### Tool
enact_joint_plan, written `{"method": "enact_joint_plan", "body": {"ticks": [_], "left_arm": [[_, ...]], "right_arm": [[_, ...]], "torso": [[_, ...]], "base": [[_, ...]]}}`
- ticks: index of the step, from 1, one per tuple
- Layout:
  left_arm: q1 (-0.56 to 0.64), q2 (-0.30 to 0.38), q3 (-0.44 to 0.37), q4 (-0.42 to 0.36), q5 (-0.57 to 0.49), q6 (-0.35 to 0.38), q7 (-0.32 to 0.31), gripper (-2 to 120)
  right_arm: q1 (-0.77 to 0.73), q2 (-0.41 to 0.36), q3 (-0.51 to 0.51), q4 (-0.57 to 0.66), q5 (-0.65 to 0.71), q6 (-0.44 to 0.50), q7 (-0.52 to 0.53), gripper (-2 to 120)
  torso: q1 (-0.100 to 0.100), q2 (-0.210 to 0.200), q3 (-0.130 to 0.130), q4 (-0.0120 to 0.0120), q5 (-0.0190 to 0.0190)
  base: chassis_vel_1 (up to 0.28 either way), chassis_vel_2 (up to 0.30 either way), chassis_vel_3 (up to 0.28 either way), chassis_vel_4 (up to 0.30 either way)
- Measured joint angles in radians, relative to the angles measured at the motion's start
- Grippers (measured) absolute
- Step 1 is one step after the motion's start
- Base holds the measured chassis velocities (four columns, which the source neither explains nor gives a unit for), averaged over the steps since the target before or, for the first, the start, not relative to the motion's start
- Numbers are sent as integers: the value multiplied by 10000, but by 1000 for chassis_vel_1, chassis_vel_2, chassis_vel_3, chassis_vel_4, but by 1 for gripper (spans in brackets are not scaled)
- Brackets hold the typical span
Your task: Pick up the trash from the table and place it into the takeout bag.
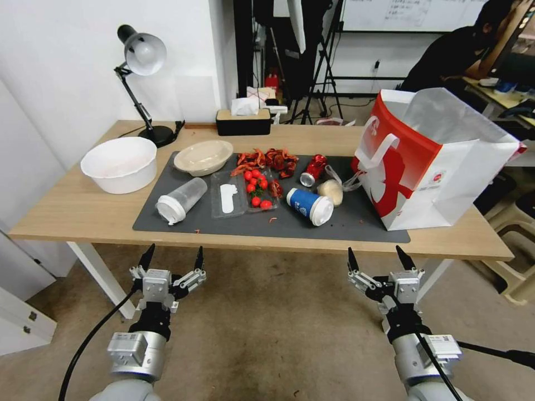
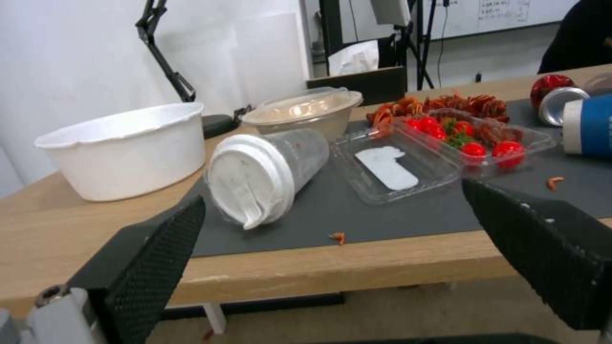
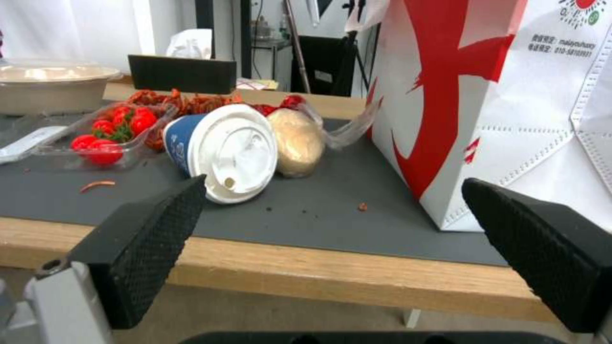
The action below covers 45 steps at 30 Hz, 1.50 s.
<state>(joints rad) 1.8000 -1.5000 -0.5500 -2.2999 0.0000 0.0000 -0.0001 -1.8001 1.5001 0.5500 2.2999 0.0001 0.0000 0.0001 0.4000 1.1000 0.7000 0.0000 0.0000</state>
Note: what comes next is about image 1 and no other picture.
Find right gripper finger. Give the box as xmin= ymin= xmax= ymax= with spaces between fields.
xmin=396 ymin=245 xmax=426 ymax=282
xmin=346 ymin=247 xmax=390 ymax=296

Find red and white delivery bag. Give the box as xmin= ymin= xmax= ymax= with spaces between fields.
xmin=350 ymin=87 xmax=528 ymax=232

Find beige plastic stool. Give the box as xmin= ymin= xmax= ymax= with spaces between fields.
xmin=479 ymin=194 xmax=535 ymax=306

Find black tissue box wooden lid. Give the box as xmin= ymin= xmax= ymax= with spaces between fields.
xmin=215 ymin=98 xmax=272 ymax=137

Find white label in takeout box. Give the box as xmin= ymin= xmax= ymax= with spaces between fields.
xmin=220 ymin=183 xmax=238 ymax=215

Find large white plastic bowl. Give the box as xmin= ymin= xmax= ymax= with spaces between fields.
xmin=80 ymin=136 xmax=158 ymax=194

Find dark red crayfish shell pile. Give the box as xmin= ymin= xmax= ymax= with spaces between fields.
xmin=265 ymin=147 xmax=300 ymax=179

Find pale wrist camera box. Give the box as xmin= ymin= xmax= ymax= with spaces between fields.
xmin=389 ymin=270 xmax=422 ymax=305
xmin=142 ymin=269 xmax=173 ymax=302

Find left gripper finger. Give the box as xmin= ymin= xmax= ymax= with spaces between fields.
xmin=128 ymin=243 xmax=156 ymax=283
xmin=170 ymin=246 xmax=208 ymax=294

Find blue paper cup white lid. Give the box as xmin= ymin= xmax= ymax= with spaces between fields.
xmin=285 ymin=187 xmax=335 ymax=227

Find clear plastic cup with lid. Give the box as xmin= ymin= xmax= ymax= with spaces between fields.
xmin=155 ymin=177 xmax=209 ymax=227

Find person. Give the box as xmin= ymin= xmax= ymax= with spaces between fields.
xmin=400 ymin=0 xmax=535 ymax=94

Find clear disposable takeout box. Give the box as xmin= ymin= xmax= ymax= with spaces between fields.
xmin=210 ymin=168 xmax=280 ymax=220

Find cardboard box with red tape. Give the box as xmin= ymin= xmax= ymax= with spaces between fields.
xmin=245 ymin=86 xmax=278 ymax=102

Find beige disposable bowl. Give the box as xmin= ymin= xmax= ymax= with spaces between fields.
xmin=173 ymin=140 xmax=235 ymax=173

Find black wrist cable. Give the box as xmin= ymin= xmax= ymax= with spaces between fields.
xmin=58 ymin=288 xmax=141 ymax=401
xmin=416 ymin=332 xmax=535 ymax=401

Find wooden table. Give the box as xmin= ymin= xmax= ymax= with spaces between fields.
xmin=8 ymin=120 xmax=515 ymax=321

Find black desk lamp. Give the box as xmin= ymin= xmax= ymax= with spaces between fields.
xmin=113 ymin=24 xmax=186 ymax=148

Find black tripod stand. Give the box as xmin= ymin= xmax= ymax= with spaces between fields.
xmin=288 ymin=0 xmax=348 ymax=125

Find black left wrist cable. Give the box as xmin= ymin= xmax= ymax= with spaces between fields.
xmin=58 ymin=288 xmax=141 ymax=401

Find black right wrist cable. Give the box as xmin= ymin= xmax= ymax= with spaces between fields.
xmin=416 ymin=332 xmax=535 ymax=401

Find dark grey table mat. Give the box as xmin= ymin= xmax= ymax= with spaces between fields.
xmin=132 ymin=150 xmax=412 ymax=244

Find crushed red soda can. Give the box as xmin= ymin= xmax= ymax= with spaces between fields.
xmin=299 ymin=154 xmax=332 ymax=187

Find clear bag of rice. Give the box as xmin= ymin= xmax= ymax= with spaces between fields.
xmin=317 ymin=164 xmax=363 ymax=207

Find whiteboard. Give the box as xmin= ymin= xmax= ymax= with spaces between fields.
xmin=339 ymin=0 xmax=490 ymax=34

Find white softbox panel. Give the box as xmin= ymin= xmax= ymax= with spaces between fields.
xmin=287 ymin=0 xmax=307 ymax=54

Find background wooden desk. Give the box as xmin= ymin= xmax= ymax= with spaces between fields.
xmin=463 ymin=76 xmax=535 ymax=128

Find white cabinet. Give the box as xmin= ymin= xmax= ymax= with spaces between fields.
xmin=0 ymin=78 xmax=79 ymax=356

